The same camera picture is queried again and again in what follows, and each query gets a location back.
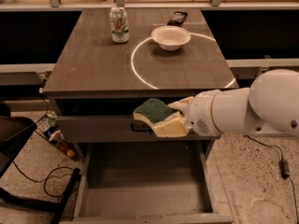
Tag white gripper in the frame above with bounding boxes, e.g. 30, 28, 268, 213
153, 90, 221, 138

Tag green and yellow sponge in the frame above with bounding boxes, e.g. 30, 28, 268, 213
133, 98, 181, 128

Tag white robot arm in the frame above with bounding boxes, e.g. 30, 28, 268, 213
154, 69, 299, 137

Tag grey drawer cabinet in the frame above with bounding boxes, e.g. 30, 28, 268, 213
43, 7, 240, 224

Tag grey bottom drawer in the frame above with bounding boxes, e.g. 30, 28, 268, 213
60, 141, 233, 224

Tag grey drawer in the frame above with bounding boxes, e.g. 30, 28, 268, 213
56, 116, 219, 144
60, 141, 233, 224

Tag grey middle drawer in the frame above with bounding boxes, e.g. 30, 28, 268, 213
56, 116, 219, 144

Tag white bowl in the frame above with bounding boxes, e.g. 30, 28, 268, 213
151, 25, 191, 51

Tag green white soda can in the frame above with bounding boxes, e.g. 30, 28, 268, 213
109, 7, 129, 43

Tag black chair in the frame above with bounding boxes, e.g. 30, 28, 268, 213
0, 101, 82, 224

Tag black power adapter cable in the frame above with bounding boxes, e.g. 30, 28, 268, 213
243, 134, 299, 224

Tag wire basket with items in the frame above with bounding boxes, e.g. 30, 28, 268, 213
36, 111, 78, 160

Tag black floor cable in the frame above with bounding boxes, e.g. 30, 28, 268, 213
12, 161, 76, 199

